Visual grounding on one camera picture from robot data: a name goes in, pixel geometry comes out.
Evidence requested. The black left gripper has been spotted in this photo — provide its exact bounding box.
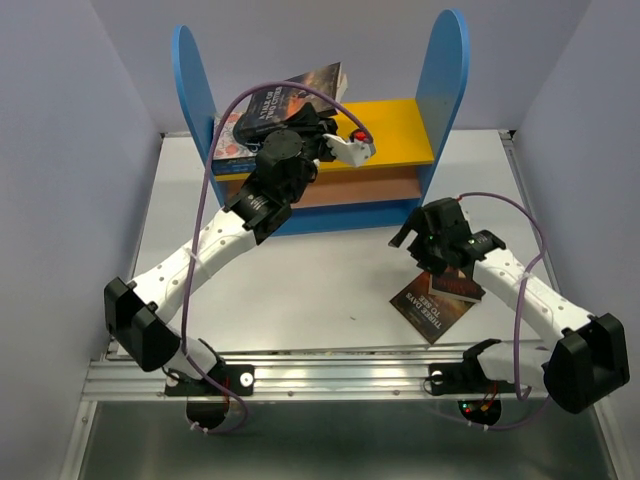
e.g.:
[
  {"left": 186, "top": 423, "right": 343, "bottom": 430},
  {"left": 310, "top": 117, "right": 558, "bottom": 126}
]
[{"left": 284, "top": 102, "right": 346, "bottom": 205}]

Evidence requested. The A Tale of Two Cities book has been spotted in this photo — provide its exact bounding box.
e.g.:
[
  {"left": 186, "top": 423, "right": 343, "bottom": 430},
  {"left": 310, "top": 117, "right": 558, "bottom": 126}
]
[{"left": 233, "top": 62, "right": 348, "bottom": 145}]

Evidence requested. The Edward Tulane book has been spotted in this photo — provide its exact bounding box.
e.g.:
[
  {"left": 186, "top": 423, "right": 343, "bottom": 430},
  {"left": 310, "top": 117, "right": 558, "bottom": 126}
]
[{"left": 429, "top": 269, "right": 485, "bottom": 303}]

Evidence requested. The Three Days to See book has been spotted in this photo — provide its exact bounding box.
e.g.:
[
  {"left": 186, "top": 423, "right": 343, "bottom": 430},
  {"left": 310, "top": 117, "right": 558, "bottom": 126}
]
[{"left": 390, "top": 272, "right": 475, "bottom": 344}]

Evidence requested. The Little Women book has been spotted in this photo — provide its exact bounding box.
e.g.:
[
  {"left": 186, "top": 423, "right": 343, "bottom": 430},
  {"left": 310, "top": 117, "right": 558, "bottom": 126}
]
[{"left": 214, "top": 112, "right": 257, "bottom": 161}]

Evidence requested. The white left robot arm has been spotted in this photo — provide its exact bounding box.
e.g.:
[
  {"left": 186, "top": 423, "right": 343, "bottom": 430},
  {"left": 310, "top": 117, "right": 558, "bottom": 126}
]
[{"left": 104, "top": 103, "right": 338, "bottom": 394}]

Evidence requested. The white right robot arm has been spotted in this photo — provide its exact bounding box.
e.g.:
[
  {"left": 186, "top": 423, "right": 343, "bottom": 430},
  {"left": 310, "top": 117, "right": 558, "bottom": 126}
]
[{"left": 389, "top": 197, "right": 630, "bottom": 414}]

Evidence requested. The blue and yellow bookshelf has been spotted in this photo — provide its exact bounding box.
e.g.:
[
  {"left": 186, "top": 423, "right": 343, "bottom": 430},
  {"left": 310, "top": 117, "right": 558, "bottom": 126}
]
[{"left": 171, "top": 9, "right": 471, "bottom": 236}]

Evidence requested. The aluminium mounting rail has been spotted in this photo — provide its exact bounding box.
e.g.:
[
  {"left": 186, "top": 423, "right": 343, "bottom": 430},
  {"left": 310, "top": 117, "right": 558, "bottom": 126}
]
[{"left": 84, "top": 347, "right": 609, "bottom": 404}]

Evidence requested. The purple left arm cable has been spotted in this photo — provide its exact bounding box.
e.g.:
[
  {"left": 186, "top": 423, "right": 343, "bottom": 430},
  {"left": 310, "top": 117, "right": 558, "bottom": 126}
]
[{"left": 180, "top": 81, "right": 374, "bottom": 435}]

